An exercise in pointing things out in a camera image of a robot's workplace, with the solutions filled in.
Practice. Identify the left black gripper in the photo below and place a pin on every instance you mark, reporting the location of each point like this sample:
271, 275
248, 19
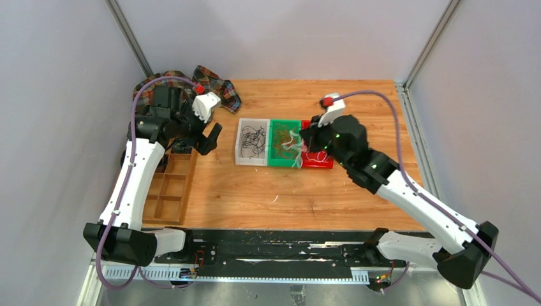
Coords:
210, 141

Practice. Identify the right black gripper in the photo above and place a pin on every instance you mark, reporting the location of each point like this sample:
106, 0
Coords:
309, 136

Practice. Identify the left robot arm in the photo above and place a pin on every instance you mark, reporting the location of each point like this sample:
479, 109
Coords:
118, 235

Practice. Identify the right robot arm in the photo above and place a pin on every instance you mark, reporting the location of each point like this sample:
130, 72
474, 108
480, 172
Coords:
459, 247

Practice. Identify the red plastic bin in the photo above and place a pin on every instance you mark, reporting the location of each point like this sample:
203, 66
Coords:
315, 159

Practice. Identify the green plastic bin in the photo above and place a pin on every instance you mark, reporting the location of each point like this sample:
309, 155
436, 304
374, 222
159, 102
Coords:
284, 143

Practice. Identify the white plastic bin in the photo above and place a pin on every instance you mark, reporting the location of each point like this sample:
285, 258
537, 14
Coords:
252, 142

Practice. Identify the plaid cloth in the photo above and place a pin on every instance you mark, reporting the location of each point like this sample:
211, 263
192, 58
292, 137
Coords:
224, 89

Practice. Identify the wooden compartment tray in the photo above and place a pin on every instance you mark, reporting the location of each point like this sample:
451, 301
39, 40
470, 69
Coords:
167, 200

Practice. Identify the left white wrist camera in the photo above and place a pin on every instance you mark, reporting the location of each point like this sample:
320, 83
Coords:
204, 105

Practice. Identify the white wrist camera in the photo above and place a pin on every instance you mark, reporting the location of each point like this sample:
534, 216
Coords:
332, 109
204, 105

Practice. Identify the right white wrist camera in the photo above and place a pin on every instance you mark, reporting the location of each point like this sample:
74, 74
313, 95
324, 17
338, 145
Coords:
332, 109

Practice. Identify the right aluminium frame post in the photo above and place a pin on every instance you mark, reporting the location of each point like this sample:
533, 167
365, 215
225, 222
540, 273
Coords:
432, 41

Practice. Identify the aluminium frame post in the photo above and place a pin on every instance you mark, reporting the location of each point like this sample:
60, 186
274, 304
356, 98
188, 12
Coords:
124, 26
432, 41

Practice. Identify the left aluminium frame post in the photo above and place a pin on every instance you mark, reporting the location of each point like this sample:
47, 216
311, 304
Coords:
124, 26

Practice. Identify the aluminium front rail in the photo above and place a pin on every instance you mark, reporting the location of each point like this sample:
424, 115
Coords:
173, 284

